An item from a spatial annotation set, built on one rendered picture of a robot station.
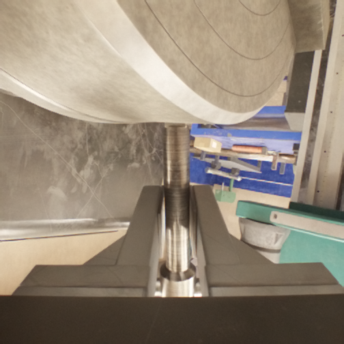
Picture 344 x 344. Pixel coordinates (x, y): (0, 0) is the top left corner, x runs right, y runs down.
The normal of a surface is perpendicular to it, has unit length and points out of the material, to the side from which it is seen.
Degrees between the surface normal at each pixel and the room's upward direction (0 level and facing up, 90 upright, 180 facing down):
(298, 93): 90
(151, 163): 90
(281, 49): 90
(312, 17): 11
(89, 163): 90
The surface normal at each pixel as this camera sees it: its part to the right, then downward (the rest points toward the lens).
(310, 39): -0.29, 0.94
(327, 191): -0.51, -0.11
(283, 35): 0.79, 0.14
